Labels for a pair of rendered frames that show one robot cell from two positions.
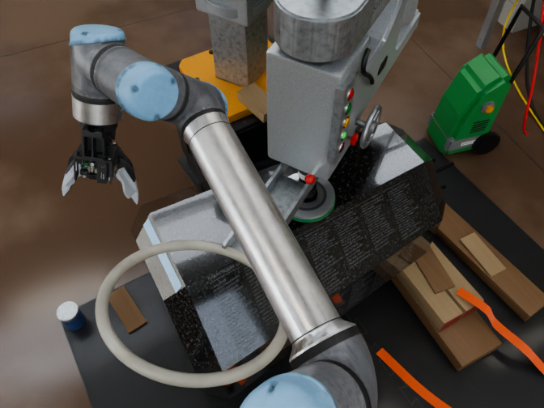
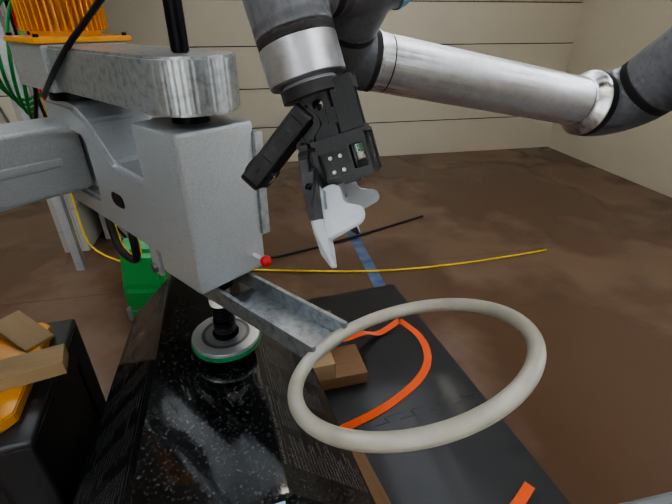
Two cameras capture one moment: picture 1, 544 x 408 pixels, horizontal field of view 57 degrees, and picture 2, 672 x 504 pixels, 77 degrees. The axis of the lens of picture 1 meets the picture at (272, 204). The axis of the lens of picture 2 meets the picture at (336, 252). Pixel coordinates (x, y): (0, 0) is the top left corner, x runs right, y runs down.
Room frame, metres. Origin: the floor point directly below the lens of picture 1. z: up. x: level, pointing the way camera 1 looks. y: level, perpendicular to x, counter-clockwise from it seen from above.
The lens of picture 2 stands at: (0.55, 0.82, 1.78)
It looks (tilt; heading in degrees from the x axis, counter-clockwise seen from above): 29 degrees down; 282
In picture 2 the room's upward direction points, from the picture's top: straight up
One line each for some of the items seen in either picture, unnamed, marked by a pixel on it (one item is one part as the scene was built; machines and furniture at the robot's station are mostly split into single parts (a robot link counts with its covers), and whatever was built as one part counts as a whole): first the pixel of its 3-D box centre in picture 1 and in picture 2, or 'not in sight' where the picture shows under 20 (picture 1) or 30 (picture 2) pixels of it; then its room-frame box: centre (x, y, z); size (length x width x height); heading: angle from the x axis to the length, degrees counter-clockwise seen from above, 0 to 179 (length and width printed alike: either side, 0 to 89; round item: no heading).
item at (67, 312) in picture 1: (71, 316); not in sight; (1.01, 0.99, 0.08); 0.10 x 0.10 x 0.13
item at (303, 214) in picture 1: (306, 194); (226, 333); (1.12, -0.13, 0.90); 0.21 x 0.21 x 0.01
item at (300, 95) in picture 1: (325, 89); (189, 198); (1.19, -0.17, 1.35); 0.36 x 0.22 x 0.45; 151
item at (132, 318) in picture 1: (126, 308); not in sight; (1.07, 0.74, 0.02); 0.25 x 0.10 x 0.01; 37
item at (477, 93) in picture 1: (478, 87); (145, 258); (2.25, -1.20, 0.43); 0.35 x 0.35 x 0.87; 15
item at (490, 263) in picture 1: (482, 254); not in sight; (1.34, -1.11, 0.09); 0.25 x 0.10 x 0.01; 26
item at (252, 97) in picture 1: (258, 102); (30, 367); (1.73, 0.06, 0.81); 0.20 x 0.10 x 0.05; 38
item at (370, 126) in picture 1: (360, 123); not in sight; (1.17, -0.29, 1.22); 0.15 x 0.10 x 0.15; 151
